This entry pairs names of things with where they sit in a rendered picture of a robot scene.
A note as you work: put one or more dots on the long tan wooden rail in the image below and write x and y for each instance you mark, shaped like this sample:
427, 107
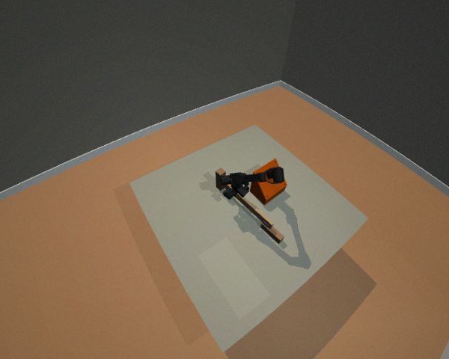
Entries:
252, 208

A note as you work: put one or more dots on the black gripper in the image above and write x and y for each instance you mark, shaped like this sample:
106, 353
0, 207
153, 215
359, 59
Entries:
232, 192

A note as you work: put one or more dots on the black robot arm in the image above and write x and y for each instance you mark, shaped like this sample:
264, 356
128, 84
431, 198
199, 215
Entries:
237, 179

